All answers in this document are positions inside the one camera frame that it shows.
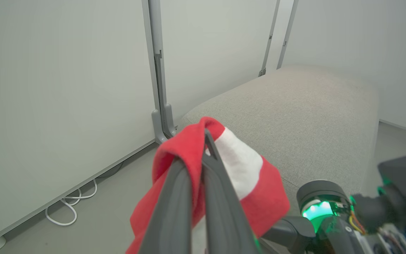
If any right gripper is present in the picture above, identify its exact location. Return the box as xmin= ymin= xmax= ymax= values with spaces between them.
xmin=296 ymin=180 xmax=369 ymax=254

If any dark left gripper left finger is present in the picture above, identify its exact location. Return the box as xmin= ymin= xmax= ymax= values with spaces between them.
xmin=138 ymin=159 xmax=193 ymax=254

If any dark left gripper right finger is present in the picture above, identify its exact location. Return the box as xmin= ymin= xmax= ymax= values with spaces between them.
xmin=201 ymin=129 xmax=260 ymax=254

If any red and white garment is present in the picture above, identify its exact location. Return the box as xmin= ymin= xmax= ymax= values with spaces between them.
xmin=125 ymin=116 xmax=291 ymax=254

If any grey partition foot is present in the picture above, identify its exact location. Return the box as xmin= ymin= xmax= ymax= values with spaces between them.
xmin=151 ymin=109 xmax=168 ymax=144
xmin=164 ymin=103 xmax=178 ymax=138

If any grey fabric sofa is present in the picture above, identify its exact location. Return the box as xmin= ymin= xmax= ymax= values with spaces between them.
xmin=180 ymin=65 xmax=380 ymax=254

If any white partition panel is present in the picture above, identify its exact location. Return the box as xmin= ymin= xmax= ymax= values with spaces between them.
xmin=148 ymin=0 xmax=281 ymax=138
xmin=0 ymin=0 xmax=158 ymax=253

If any black floor cable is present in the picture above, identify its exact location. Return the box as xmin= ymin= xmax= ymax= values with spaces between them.
xmin=99 ymin=162 xmax=124 ymax=179

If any white looped floor cable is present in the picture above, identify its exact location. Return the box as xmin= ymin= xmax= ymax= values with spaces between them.
xmin=45 ymin=178 xmax=98 ymax=226

